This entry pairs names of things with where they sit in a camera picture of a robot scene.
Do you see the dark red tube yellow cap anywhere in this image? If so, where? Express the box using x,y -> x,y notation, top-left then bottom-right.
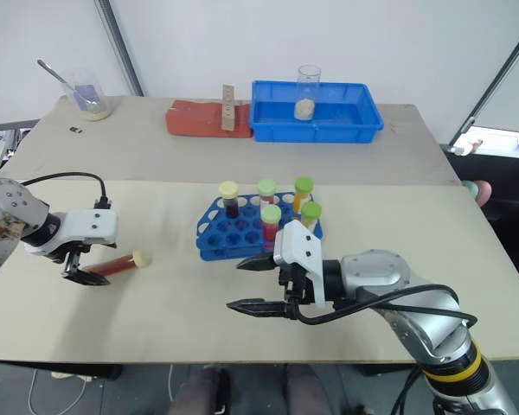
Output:
218,181 -> 241,220

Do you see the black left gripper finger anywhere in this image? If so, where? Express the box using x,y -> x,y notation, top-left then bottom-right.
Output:
61,268 -> 112,287

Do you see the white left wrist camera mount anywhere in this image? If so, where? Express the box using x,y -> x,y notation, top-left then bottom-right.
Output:
38,208 -> 119,261

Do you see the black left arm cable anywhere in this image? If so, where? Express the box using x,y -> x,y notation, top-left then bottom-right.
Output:
20,172 -> 113,209

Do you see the metal spatula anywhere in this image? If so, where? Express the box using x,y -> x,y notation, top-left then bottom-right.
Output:
36,58 -> 99,108

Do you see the red-brown cloth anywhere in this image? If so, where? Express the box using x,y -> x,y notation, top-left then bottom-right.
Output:
164,99 -> 254,140

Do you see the grey metal pole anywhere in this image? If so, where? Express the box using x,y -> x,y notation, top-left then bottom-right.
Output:
446,0 -> 519,149
93,0 -> 147,98

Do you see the blue test tube rack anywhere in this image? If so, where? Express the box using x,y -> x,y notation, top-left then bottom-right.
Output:
195,194 -> 326,263

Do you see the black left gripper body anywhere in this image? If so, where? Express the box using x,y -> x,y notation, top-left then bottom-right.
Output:
54,241 -> 93,278

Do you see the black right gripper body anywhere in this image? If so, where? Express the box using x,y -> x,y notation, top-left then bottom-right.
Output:
278,264 -> 318,322

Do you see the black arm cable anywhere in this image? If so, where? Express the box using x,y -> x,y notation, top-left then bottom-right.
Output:
292,283 -> 479,415
20,172 -> 113,209

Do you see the clear beaker with powder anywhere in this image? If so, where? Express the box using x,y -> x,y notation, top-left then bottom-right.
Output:
294,64 -> 322,122

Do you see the glass beaker with purple label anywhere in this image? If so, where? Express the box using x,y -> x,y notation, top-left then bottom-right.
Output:
60,68 -> 114,123

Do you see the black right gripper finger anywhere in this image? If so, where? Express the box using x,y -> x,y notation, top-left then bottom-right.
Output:
235,253 -> 283,273
226,297 -> 292,320

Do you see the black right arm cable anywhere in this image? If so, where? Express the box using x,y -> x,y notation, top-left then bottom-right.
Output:
292,283 -> 479,415

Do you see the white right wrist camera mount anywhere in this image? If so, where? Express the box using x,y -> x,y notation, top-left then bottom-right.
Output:
272,220 -> 330,310

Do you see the white floor cable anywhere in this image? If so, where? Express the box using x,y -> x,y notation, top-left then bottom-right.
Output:
27,366 -> 93,412

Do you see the yellow tube green cap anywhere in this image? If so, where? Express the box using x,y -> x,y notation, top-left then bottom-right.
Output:
301,201 -> 323,231

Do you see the orange tube green cap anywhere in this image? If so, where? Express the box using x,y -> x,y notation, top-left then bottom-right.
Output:
293,176 -> 316,214

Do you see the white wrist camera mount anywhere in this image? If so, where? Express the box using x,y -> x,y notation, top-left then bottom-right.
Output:
272,220 -> 330,310
38,208 -> 119,261

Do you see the red tube with cream cap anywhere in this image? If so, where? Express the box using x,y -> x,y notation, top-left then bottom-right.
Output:
83,248 -> 153,278

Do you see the blue plastic tray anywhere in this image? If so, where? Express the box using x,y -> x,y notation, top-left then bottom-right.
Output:
250,80 -> 385,144

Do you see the pink ball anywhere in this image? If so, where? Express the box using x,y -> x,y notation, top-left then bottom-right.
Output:
475,179 -> 494,209

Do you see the red tube pale green cap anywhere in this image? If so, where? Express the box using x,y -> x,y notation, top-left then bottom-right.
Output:
257,178 -> 279,208
260,204 -> 283,252

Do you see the wooden strip with holes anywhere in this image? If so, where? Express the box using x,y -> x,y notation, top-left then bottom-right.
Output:
221,84 -> 238,132

